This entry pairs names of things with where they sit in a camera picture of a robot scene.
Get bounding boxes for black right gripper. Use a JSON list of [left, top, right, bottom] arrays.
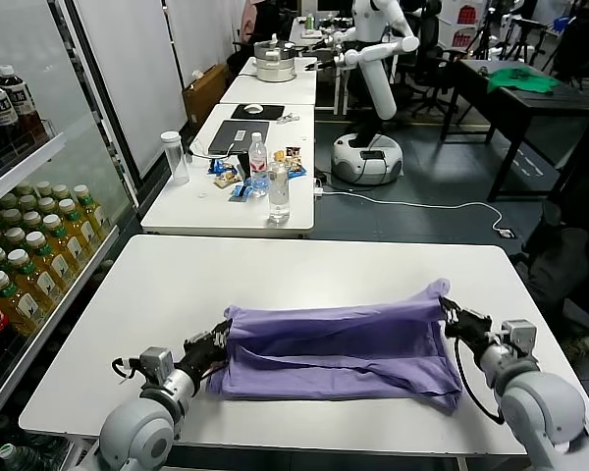
[[439, 295, 492, 349]]

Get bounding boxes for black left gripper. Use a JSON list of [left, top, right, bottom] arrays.
[[184, 318, 234, 379]]

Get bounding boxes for purple T-shirt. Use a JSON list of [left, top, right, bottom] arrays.
[[205, 277, 465, 416]]

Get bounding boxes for person in black clothes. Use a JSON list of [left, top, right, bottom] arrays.
[[517, 200, 589, 355]]

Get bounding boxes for white table with snacks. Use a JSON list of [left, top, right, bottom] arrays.
[[140, 102, 317, 237]]

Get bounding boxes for clear unlabelled water bottle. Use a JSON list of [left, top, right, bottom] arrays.
[[267, 161, 293, 225]]

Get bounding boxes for beige snack packet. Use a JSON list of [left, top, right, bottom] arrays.
[[215, 167, 241, 190]]

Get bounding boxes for red-label water bottle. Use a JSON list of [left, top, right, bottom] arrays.
[[247, 131, 269, 198]]

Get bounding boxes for tall clear cylinder container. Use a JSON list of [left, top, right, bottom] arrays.
[[160, 131, 190, 186]]

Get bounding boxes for dark grey laptop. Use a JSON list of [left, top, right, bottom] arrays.
[[208, 120, 271, 157]]

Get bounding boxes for black table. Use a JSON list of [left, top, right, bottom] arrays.
[[454, 57, 589, 203]]

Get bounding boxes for black mouse pad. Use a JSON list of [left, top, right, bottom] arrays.
[[230, 103, 287, 122]]

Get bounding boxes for white wheeled humanoid robot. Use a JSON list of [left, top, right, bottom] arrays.
[[331, 0, 404, 186]]

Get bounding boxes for green cloth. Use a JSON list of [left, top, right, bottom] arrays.
[[487, 67, 562, 95]]

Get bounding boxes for brown cardboard box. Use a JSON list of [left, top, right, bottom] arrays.
[[182, 63, 230, 131]]

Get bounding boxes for green-cap drink bottle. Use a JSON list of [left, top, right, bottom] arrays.
[[0, 444, 45, 471]]

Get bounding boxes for white table with pot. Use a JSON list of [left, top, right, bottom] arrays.
[[219, 56, 319, 107]]

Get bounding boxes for black office chair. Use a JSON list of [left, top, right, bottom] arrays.
[[397, 0, 465, 122]]

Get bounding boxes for glass-door beverage cabinet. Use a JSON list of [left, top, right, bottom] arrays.
[[0, 0, 139, 471]]

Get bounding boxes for silver cooking pot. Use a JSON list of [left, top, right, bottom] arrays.
[[252, 33, 298, 83]]

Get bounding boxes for white partition panel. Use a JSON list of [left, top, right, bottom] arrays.
[[166, 0, 238, 90], [73, 0, 188, 183]]

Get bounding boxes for red-print white cartons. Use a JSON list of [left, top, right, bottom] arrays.
[[439, 0, 480, 50]]

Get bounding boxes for dark tea bottle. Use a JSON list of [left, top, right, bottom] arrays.
[[0, 64, 48, 143], [0, 73, 22, 151]]

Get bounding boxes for person in pink top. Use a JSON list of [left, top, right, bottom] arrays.
[[239, 0, 261, 46]]

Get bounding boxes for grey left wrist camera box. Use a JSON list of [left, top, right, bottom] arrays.
[[137, 346, 174, 384]]

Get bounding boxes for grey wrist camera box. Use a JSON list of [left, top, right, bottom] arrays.
[[501, 319, 539, 357], [137, 346, 174, 384]]

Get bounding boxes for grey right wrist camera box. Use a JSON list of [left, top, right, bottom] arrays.
[[501, 319, 539, 357]]

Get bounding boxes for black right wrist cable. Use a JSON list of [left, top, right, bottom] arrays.
[[454, 333, 505, 426]]

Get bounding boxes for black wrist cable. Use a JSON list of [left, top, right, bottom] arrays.
[[111, 356, 143, 382], [454, 333, 505, 426]]

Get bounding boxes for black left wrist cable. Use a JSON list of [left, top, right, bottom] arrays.
[[111, 356, 143, 382]]

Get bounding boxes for white floor cable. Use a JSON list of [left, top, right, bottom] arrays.
[[322, 188, 515, 240]]

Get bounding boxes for white charging cable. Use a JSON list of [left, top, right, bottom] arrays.
[[188, 139, 238, 161]]

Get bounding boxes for black camera tripod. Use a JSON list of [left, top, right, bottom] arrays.
[[468, 0, 502, 61]]

